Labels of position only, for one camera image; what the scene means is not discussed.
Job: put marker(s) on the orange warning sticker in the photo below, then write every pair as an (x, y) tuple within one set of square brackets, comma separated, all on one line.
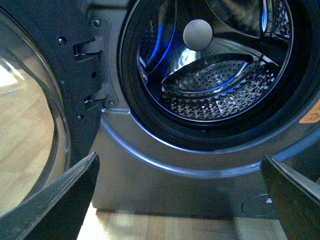
[(313, 116)]

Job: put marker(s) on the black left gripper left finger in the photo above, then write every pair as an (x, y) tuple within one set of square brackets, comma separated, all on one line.
[(56, 212)]

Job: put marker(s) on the grey front-load washing machine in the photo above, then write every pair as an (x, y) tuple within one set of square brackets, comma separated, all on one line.
[(151, 162)]

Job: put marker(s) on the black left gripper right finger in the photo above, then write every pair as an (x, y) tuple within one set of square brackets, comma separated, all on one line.
[(296, 199)]

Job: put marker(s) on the washing machine glass door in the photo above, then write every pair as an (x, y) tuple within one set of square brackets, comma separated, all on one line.
[(50, 83)]

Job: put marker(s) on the steel perforated washer drum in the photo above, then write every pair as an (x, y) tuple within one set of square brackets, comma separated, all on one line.
[(206, 61)]

